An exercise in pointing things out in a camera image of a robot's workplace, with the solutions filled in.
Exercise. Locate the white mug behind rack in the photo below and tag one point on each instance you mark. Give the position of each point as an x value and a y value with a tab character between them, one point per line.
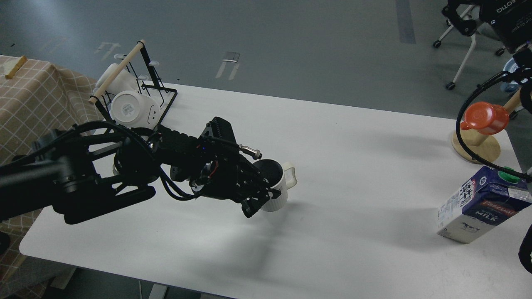
124	81

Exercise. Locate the grey office chair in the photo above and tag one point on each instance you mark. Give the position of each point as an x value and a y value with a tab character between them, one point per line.
483	32

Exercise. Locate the blue white milk carton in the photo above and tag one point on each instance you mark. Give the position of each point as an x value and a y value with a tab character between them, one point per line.
487	199

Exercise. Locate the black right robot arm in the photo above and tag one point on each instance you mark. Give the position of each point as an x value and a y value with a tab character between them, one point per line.
522	76

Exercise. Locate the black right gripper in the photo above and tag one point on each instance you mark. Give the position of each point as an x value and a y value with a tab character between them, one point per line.
511	20

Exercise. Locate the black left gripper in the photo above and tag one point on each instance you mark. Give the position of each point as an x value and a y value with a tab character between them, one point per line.
214	167

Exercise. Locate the checkered beige tablecloth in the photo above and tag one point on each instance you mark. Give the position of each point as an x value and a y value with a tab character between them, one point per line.
40	97

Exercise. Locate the orange red cup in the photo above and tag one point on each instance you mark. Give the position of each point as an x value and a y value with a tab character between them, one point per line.
485	118

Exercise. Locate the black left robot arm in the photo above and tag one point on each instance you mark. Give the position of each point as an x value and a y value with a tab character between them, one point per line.
100	167

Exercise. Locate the black wire cup rack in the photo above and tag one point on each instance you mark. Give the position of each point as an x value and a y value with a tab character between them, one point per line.
138	63

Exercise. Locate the white ribbed HOME mug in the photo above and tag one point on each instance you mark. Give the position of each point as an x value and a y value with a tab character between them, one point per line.
286	179

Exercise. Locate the white mug with smiley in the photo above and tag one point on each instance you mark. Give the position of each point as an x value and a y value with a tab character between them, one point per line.
133	109

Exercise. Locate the small wooden block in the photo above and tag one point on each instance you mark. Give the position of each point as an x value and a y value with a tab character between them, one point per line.
12	66

